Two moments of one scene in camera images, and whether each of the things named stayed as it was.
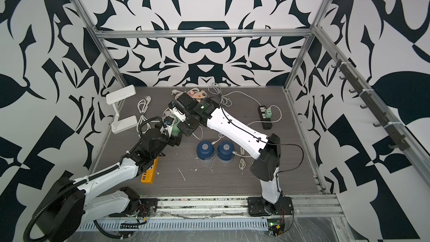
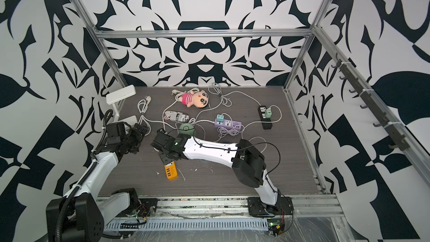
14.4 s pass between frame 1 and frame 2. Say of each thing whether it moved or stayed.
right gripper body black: moved
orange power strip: moved
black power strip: stayed
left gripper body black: moved
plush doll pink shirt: stayed
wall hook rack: stayed
